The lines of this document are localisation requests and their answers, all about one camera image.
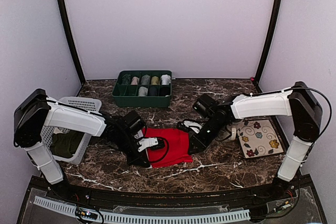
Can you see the striped rolled underwear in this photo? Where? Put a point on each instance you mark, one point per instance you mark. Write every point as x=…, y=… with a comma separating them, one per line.
x=126, y=79

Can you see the dark grey rolled underwear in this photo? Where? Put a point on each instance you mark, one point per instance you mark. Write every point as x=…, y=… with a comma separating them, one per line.
x=145, y=79

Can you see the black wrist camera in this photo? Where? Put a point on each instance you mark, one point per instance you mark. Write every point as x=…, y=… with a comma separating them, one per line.
x=205, y=106
x=134, y=122

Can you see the olive rolled underwear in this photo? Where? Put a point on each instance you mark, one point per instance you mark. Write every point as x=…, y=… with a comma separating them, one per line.
x=155, y=80

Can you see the grey slotted cable duct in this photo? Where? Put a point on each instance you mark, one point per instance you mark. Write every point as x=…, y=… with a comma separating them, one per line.
x=142, y=215

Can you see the red boxer briefs white trim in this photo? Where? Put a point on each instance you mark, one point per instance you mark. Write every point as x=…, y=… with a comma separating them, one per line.
x=176, y=153

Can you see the white rolled underwear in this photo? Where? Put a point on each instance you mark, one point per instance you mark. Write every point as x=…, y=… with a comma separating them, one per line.
x=165, y=79

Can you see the dark green garment in basket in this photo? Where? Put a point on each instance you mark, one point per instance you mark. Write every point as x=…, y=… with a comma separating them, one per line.
x=65, y=144

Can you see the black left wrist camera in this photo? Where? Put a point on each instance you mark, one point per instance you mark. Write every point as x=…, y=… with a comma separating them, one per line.
x=134, y=122

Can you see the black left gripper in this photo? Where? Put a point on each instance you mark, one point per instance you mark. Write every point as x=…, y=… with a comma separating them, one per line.
x=138, y=160

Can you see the black right frame post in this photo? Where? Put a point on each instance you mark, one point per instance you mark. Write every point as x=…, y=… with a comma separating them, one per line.
x=268, y=40

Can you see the pink rolled underwear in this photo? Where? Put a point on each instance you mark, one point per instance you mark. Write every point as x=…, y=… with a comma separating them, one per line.
x=135, y=81

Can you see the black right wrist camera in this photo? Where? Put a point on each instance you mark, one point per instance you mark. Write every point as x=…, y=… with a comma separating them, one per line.
x=205, y=106

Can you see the navy rolled underwear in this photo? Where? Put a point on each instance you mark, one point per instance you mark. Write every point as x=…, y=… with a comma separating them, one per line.
x=153, y=91

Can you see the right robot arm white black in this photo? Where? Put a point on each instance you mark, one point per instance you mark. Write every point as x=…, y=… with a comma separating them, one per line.
x=298, y=103

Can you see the seashell coral ceramic mug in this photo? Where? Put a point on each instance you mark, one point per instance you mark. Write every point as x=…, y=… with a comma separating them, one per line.
x=230, y=131

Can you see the small green circuit board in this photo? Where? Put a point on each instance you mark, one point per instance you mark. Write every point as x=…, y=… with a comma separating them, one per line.
x=84, y=214

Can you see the black rolled underwear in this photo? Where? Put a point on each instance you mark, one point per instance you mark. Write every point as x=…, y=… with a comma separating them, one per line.
x=165, y=91

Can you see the black left frame post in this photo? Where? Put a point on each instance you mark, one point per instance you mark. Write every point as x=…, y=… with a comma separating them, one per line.
x=70, y=41

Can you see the floral square tile coaster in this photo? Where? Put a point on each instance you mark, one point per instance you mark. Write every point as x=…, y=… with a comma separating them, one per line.
x=258, y=138

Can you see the light grey rolled underwear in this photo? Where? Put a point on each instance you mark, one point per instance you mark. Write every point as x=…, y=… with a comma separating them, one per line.
x=142, y=91

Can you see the green divided organizer tray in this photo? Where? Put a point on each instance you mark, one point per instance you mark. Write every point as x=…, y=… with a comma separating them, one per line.
x=127, y=95

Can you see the black frame post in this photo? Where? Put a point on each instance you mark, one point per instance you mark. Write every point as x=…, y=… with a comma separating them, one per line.
x=70, y=41
x=268, y=40

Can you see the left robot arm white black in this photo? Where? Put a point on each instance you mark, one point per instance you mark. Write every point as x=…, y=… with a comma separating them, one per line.
x=37, y=117

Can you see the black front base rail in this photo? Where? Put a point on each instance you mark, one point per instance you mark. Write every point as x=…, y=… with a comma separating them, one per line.
x=298, y=204

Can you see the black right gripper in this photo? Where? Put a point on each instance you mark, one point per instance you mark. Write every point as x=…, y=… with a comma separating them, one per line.
x=200, y=143

